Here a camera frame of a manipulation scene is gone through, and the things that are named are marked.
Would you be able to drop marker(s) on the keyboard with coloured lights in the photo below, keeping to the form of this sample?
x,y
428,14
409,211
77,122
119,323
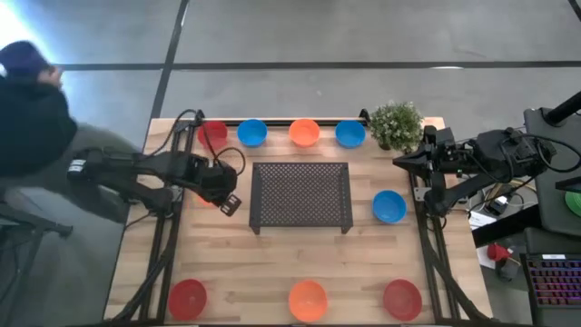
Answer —
x,y
554,281

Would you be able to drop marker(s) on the grey side table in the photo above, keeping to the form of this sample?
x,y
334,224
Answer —
x,y
551,200

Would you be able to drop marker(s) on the black pole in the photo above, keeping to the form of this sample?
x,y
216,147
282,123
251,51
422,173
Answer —
x,y
563,110

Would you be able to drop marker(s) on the red mini bowl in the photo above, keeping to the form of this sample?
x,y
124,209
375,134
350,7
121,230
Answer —
x,y
402,300
187,299
218,134

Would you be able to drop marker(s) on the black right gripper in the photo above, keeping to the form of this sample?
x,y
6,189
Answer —
x,y
441,160

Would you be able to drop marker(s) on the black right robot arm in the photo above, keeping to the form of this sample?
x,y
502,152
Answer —
x,y
499,154

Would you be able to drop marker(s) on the silver metal bracket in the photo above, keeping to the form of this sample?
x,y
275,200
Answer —
x,y
420,194

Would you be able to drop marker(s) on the black metal stand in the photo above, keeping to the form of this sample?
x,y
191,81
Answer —
x,y
27,222

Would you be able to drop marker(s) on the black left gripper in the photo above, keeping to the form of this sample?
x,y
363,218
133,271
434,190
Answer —
x,y
218,181

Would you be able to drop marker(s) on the orange mini bowl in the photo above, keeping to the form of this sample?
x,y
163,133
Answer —
x,y
204,201
308,300
304,132

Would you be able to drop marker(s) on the green spool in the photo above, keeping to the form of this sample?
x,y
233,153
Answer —
x,y
574,204

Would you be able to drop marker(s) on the small red object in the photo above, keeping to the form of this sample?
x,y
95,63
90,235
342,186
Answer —
x,y
497,252

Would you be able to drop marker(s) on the blue mini bowl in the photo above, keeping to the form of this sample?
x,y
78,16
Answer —
x,y
389,206
350,134
252,132

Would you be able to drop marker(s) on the person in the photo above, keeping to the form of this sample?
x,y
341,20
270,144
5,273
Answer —
x,y
32,122

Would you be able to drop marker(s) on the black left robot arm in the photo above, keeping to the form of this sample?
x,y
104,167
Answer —
x,y
150,165

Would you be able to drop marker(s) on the black perforated metal rack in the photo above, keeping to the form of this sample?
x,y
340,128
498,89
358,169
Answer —
x,y
299,195

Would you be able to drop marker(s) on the white paper sheet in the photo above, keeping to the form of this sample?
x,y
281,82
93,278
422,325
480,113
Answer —
x,y
481,221
485,263

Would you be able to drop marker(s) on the small green potted plant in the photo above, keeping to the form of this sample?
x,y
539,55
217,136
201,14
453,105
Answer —
x,y
396,125

